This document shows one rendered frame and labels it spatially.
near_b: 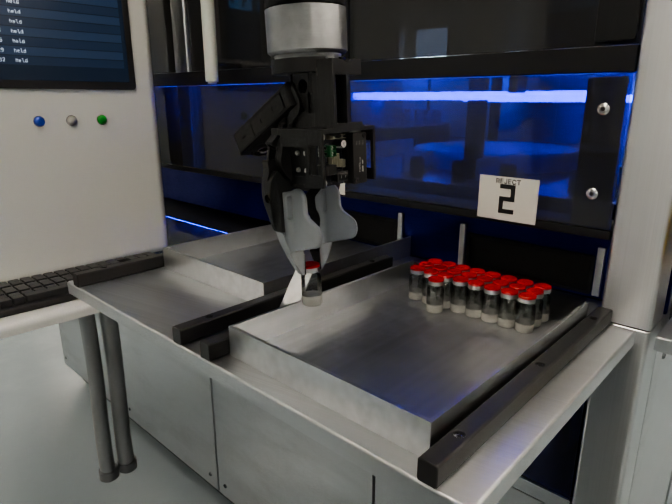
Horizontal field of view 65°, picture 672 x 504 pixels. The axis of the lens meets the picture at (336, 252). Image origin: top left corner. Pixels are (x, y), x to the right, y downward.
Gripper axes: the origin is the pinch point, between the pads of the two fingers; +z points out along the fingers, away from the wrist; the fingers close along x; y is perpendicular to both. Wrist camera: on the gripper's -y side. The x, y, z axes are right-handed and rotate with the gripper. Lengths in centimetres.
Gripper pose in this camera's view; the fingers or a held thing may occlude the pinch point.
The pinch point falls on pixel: (306, 258)
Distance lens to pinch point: 56.8
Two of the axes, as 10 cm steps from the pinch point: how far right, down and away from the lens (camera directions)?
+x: 7.2, -2.2, 6.6
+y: 7.0, 1.7, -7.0
